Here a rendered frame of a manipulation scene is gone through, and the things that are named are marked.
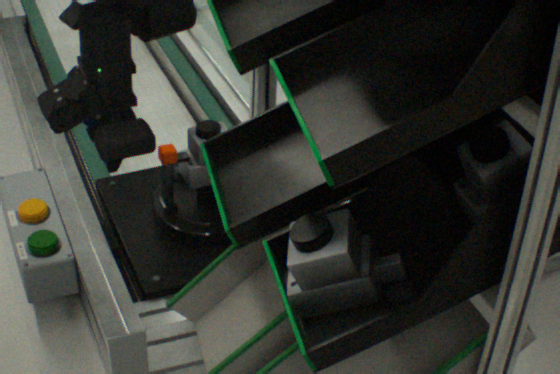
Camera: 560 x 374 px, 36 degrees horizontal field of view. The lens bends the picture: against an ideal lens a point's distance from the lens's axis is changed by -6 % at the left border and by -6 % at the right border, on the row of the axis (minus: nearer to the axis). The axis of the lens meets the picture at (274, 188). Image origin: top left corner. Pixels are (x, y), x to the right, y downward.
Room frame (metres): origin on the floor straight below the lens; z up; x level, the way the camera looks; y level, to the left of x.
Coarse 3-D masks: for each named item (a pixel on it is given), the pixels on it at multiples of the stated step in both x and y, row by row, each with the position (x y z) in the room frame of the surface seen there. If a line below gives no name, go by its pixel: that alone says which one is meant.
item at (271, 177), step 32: (256, 128) 0.71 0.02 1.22; (288, 128) 0.71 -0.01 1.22; (224, 160) 0.70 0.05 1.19; (256, 160) 0.68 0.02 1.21; (288, 160) 0.67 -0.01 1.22; (224, 192) 0.65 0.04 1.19; (256, 192) 0.64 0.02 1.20; (288, 192) 0.63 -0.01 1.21; (320, 192) 0.60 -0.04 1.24; (352, 192) 0.60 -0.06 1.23; (224, 224) 0.58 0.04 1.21; (256, 224) 0.58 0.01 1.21; (288, 224) 0.59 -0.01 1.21
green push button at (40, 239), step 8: (40, 232) 0.85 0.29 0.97; (48, 232) 0.86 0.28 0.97; (32, 240) 0.84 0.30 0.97; (40, 240) 0.84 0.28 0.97; (48, 240) 0.84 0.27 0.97; (56, 240) 0.84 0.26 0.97; (32, 248) 0.83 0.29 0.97; (40, 248) 0.82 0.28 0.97; (48, 248) 0.83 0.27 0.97; (56, 248) 0.84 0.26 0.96
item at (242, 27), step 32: (224, 0) 0.70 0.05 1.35; (256, 0) 0.68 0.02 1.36; (288, 0) 0.66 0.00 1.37; (320, 0) 0.64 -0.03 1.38; (352, 0) 0.60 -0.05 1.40; (384, 0) 0.61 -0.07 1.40; (224, 32) 0.61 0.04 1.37; (256, 32) 0.63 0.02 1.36; (288, 32) 0.59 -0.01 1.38; (320, 32) 0.59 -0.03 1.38; (256, 64) 0.58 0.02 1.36
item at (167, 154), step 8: (168, 144) 0.90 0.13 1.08; (160, 152) 0.89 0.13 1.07; (168, 152) 0.89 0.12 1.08; (176, 152) 0.89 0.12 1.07; (184, 152) 0.91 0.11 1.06; (160, 160) 0.89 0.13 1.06; (168, 160) 0.89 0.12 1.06; (176, 160) 0.89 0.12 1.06; (184, 160) 0.90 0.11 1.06; (168, 168) 0.89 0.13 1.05; (168, 176) 0.89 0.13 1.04; (168, 184) 0.89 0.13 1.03; (168, 192) 0.89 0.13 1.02; (168, 200) 0.89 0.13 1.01
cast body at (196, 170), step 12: (204, 120) 0.93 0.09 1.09; (192, 132) 0.92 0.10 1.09; (204, 132) 0.90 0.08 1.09; (216, 132) 0.91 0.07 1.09; (192, 144) 0.91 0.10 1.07; (192, 156) 0.91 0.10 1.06; (180, 168) 0.91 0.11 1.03; (192, 168) 0.89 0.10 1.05; (204, 168) 0.89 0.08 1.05; (192, 180) 0.89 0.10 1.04; (204, 180) 0.89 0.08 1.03
